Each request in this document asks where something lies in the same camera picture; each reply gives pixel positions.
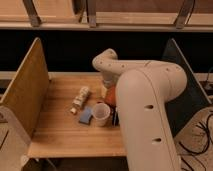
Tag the right dark side panel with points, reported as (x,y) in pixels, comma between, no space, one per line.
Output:
(182,109)

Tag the blue sponge block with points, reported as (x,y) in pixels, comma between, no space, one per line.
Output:
(85,116)

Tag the orange bowl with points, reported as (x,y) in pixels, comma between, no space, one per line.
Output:
(110,96)

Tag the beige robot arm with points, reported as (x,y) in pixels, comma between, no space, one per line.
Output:
(143,87)

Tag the wooden shelf with brackets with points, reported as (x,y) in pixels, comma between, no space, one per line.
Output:
(108,15)

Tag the left wooden side panel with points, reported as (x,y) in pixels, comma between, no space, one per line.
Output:
(22,101)

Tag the small labelled bottle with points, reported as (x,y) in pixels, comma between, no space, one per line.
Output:
(80,99)

